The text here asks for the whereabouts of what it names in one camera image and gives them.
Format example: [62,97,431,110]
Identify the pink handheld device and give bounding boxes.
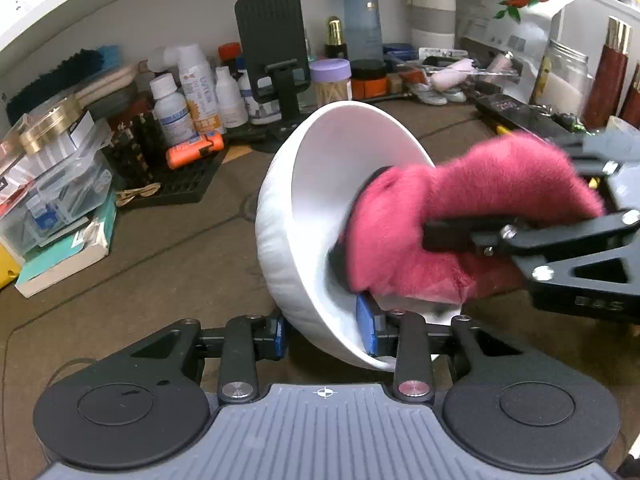
[430,58,476,90]

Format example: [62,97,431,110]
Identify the tan folded eyeglasses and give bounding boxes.
[115,184,161,206]

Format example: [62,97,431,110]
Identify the black bristle brush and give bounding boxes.
[5,44,121,114]

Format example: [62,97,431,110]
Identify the white medicine bottle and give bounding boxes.
[149,73,196,147]

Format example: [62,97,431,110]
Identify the tall blue lotion bottle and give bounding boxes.
[342,0,384,61]

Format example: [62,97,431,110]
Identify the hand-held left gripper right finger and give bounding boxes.
[356,293,539,404]

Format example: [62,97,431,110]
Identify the red-brown gold-capped tube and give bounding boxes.
[619,62,640,121]
[582,16,634,129]

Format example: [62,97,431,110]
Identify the white dark-label jar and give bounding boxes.
[238,67,281,126]

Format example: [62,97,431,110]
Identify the clear plastic case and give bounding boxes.
[419,47,524,81]

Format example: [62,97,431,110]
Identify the small white dropper bottle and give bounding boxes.
[214,65,250,129]

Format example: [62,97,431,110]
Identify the white spray can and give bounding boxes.
[177,43,224,134]

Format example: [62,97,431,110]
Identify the black gold-lettered tile set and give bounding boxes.
[107,109,166,189]

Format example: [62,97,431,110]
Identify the black orange cream jar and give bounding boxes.
[349,58,389,100]

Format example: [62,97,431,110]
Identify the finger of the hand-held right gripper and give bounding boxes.
[422,209,640,286]
[564,142,640,214]

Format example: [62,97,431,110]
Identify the white black-label box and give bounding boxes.
[64,109,96,149]

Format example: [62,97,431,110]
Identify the toothpick jar purple lid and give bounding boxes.
[308,58,353,109]

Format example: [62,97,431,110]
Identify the clear plastic storage box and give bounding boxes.
[0,119,114,256]

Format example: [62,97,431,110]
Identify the glass jar white powder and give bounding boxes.
[532,38,596,121]

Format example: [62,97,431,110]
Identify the black digital device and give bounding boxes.
[473,93,586,136]

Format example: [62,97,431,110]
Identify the teal book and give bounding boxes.
[14,192,119,299]

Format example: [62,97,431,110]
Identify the yellow box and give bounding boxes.
[0,239,24,291]

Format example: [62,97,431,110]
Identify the white insulated tumbler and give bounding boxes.
[408,0,457,51]

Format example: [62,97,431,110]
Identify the black gold-capped serum bottle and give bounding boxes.
[324,16,349,60]

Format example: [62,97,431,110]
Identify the orange tube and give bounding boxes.
[166,132,225,170]

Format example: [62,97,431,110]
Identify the black ribbed tray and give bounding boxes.
[115,144,226,206]

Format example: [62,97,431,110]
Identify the white ribbed bowl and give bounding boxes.
[254,101,436,372]

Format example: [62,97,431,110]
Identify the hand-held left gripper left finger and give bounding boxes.
[122,313,289,404]

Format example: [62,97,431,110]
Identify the white dotted pads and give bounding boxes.
[407,79,466,106]

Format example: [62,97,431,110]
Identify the beige wooden brush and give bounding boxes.
[74,62,139,101]

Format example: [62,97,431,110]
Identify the black phone stand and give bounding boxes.
[233,0,314,154]

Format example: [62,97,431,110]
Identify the white fruit-print bag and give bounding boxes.
[457,0,576,106]

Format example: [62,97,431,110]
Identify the pink terry towel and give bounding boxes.
[344,132,606,306]

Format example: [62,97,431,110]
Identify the gold metal tin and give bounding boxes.
[19,97,81,156]

